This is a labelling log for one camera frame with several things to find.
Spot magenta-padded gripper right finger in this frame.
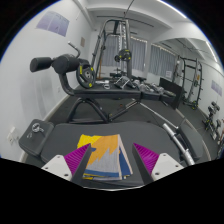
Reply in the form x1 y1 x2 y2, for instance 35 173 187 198
131 142 185 185

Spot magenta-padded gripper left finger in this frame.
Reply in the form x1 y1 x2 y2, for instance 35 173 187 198
41 143 94 186

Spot yellow blue patterned towel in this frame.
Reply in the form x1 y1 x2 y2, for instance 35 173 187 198
76 133 134 182

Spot black padded weight bench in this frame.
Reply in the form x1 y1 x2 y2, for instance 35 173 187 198
18 118 211 190

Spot silver barbell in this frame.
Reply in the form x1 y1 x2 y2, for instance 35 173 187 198
139 101 196 167

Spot white plug adapter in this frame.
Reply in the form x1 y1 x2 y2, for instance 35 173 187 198
9 125 20 139

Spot black box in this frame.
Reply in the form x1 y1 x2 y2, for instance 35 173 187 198
159 77 187 110

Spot black bench with leg rollers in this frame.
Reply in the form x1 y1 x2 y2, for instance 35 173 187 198
29 41 143 124

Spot black dumbbell stand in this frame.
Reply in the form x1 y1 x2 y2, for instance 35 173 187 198
202 101 224 141

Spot black yellow-marked weight plate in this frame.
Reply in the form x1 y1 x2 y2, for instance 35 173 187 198
75 63 96 90

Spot black power rack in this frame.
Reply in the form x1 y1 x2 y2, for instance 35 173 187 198
173 55 204 111

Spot wide grey window curtain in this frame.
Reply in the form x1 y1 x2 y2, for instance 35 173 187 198
148 44 178 80

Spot narrow grey window curtain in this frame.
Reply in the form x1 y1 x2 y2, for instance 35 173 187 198
130 37 147 72

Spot small black weight plate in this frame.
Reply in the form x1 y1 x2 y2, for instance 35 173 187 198
118 49 132 62

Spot long ceiling light strip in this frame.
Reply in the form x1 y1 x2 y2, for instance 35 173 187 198
156 0 188 20

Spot white wall socket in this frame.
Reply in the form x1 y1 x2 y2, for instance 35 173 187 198
6 131 16 145

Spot small purple wall poster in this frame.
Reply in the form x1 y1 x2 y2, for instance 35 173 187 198
210 79 224 97

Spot black cable machine rack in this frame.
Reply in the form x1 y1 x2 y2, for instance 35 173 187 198
90 18 135 84

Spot large purple wall poster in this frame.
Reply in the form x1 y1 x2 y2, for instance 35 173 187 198
35 10 70 38

